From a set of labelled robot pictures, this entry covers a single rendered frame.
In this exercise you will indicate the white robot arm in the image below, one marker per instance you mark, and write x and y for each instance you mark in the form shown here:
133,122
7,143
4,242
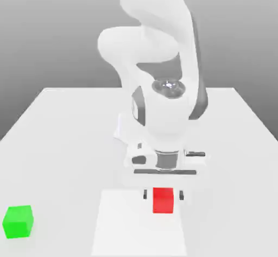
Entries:
165,44

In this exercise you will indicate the small green cube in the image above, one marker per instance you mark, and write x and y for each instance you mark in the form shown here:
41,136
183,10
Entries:
17,222

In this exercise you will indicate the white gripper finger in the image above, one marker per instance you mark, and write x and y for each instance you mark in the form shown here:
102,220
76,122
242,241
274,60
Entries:
181,195
145,194

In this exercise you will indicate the small red cube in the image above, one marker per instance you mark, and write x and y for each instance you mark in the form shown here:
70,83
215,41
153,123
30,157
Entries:
162,200

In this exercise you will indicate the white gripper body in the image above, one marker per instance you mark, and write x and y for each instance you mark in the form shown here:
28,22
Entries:
165,171

